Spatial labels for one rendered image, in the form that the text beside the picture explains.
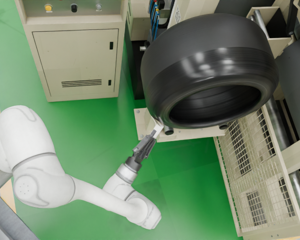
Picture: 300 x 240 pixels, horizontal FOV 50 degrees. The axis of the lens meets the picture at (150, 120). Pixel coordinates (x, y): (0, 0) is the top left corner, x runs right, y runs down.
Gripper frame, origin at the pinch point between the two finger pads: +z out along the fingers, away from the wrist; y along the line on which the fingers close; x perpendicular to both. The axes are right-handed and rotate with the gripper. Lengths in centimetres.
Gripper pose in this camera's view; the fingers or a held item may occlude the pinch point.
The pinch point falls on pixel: (156, 130)
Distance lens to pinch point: 147.4
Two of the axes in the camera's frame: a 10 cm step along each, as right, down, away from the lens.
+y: 3.7, 3.1, 8.8
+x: 7.3, 4.8, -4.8
